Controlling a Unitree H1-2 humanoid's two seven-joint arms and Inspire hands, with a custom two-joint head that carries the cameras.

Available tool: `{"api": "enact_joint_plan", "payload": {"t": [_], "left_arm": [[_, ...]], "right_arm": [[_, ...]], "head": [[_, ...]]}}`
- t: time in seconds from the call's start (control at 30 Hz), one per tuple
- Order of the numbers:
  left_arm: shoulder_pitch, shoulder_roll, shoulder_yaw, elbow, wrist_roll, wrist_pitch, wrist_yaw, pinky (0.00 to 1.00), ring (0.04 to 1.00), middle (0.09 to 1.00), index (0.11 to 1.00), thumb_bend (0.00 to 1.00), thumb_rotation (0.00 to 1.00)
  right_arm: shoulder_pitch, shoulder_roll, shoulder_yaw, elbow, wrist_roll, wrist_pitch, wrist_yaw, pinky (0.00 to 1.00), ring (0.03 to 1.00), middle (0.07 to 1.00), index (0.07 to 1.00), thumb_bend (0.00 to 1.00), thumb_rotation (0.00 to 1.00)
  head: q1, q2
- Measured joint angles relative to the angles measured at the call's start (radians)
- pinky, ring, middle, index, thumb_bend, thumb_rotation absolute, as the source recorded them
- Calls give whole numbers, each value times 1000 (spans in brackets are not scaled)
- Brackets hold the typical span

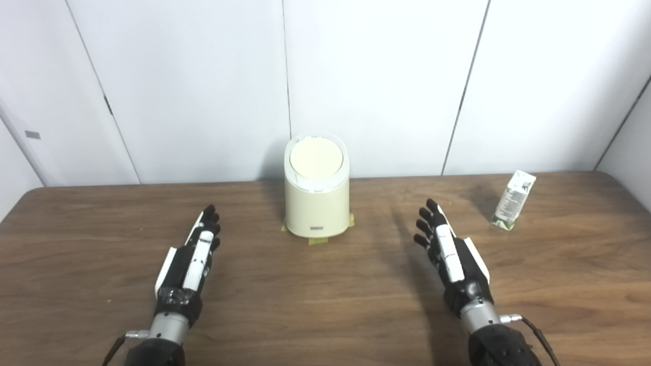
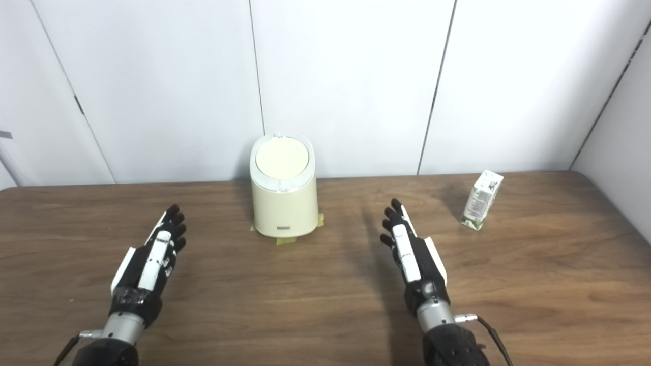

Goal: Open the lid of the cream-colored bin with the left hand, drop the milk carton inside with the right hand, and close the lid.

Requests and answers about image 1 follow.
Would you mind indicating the gray wall label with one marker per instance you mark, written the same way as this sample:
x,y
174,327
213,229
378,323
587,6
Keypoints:
x,y
32,134

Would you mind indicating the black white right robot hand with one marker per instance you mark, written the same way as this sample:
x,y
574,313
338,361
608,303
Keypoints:
x,y
460,274

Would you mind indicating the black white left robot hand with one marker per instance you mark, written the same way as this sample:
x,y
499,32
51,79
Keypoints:
x,y
179,274

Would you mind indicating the cream-colored bin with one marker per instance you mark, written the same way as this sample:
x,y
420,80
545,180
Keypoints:
x,y
316,208

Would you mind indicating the round cream bin lid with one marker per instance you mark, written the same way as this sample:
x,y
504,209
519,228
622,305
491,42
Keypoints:
x,y
316,157

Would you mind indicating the white green milk carton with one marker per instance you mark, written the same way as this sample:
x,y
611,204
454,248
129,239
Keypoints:
x,y
512,201

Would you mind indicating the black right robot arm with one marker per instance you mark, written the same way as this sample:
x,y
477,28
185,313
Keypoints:
x,y
501,345

